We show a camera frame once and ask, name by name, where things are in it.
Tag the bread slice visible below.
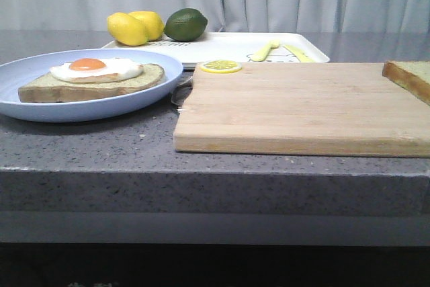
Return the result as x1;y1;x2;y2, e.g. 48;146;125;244
382;61;429;105
18;63;165;103

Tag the light blue plate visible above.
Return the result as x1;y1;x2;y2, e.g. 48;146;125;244
1;48;183;122

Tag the white bear tray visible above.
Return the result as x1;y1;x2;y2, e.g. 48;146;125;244
104;32;330;69

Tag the lemon slice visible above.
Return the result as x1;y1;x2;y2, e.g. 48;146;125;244
199;60;242;74

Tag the yellow plastic fork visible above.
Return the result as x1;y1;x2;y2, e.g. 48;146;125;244
250;39;280;62

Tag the green lime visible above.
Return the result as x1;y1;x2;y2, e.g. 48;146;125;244
164;8;208;42

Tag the wooden cutting board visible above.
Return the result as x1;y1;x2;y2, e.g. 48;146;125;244
173;63;429;157

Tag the yellow plastic knife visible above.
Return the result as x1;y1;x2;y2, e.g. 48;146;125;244
284;44;315;63

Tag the rear yellow lemon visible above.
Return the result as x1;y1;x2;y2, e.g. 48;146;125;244
129;11;165;41

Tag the yellow lemon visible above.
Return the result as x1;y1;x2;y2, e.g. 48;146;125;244
129;11;165;41
106;12;149;46

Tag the front yellow lemon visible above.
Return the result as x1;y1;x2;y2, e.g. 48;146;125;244
106;12;149;46

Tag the fried egg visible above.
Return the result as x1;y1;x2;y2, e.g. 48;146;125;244
50;58;142;83

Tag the metal cutting board handle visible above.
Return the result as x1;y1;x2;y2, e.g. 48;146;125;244
171;77;193;114

